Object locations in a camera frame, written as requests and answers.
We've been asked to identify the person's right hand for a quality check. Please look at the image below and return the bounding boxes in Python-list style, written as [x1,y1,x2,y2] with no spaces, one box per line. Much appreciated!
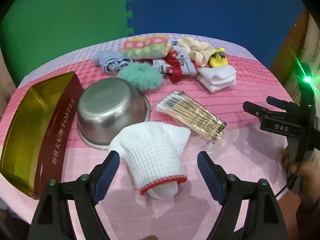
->
[281,146,320,207]

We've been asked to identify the red and blue star scrunchie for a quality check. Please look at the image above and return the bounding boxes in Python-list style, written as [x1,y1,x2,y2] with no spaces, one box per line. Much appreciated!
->
[152,45,198,82]

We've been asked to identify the pink green striped towel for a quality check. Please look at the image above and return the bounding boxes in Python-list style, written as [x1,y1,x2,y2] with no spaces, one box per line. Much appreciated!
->
[123,35,173,60]

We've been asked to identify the stainless steel bowl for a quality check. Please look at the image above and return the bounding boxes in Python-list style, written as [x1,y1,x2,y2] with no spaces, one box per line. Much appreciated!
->
[76,77,152,151]

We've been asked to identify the person's right forearm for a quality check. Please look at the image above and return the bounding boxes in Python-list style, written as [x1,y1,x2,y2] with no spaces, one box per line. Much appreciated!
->
[296,201,320,240]

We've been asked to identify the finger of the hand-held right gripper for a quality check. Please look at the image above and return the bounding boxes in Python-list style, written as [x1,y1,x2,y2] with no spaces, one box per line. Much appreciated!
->
[266,96,291,111]
[243,101,266,118]

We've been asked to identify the teal fluffy scrunchie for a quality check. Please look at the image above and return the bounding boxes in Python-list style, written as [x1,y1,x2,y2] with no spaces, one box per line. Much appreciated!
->
[117,63,164,92]

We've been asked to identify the cream satin scrunchie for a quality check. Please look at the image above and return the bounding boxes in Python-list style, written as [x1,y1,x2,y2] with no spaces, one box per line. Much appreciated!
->
[177,37,215,67]

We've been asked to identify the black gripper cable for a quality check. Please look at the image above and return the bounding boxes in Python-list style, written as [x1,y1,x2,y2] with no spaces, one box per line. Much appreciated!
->
[275,174,297,198]

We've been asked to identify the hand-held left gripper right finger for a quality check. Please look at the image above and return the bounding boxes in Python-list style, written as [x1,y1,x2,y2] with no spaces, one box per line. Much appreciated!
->
[197,151,292,240]

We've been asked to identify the light blue sock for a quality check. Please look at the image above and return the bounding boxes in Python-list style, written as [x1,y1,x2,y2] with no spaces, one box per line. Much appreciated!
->
[96,51,133,75]

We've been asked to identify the pink checked tablecloth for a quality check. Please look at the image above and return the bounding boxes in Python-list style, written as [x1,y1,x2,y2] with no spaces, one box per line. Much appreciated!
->
[0,33,300,240]

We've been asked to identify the green foam mat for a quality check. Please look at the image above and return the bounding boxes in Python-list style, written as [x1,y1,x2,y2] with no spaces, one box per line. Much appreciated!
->
[0,0,135,85]

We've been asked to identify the beige floral curtain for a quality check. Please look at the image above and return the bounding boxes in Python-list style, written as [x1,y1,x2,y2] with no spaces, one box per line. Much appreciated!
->
[0,51,18,110]

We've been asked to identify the red and gold tin box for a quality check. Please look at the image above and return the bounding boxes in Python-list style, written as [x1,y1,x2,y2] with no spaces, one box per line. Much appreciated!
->
[0,71,84,200]

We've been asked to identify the beige plain curtain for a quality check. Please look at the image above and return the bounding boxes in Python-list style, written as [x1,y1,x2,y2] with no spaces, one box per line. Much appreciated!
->
[270,12,320,103]

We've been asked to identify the blue foam mat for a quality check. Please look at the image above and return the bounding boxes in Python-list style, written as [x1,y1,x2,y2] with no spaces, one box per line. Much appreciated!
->
[125,0,308,68]

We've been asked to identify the pack of cotton swabs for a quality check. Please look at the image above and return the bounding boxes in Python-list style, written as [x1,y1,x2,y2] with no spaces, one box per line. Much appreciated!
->
[156,91,240,155]

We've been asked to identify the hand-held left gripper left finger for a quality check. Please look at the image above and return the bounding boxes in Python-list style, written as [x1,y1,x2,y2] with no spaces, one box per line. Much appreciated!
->
[27,151,120,240]

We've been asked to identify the white folded socks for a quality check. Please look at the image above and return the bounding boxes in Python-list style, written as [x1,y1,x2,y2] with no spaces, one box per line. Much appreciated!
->
[196,65,237,93]

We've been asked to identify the yellow duck toy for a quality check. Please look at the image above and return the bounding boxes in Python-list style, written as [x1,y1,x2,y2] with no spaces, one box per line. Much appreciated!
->
[209,47,229,68]

